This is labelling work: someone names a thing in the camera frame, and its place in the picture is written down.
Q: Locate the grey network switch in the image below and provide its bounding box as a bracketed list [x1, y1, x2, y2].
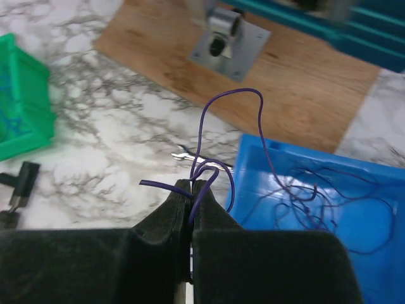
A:
[227, 1, 404, 73]

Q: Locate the grey metal bracket fixture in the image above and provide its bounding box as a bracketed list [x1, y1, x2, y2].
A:
[189, 3, 272, 82]

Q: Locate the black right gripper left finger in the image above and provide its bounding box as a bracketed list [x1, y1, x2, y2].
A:
[1, 179, 191, 303]

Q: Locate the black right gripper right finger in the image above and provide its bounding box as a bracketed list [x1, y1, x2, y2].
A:
[192, 180, 363, 303]

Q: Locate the black T-shaped tool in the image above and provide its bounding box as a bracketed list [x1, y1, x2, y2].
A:
[1, 161, 40, 212]

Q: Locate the near blue plastic bin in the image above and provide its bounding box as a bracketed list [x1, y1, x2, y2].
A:
[226, 134, 404, 303]

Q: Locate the green plastic bin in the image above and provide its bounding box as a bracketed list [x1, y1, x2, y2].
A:
[1, 33, 56, 161]

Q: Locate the silver ratchet wrench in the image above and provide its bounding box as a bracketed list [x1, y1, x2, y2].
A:
[171, 144, 234, 174]

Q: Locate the brown wooden board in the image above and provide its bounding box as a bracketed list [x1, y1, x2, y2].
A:
[95, 1, 379, 152]

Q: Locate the small metal cylinder socket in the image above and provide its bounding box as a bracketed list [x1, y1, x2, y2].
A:
[0, 210, 20, 230]

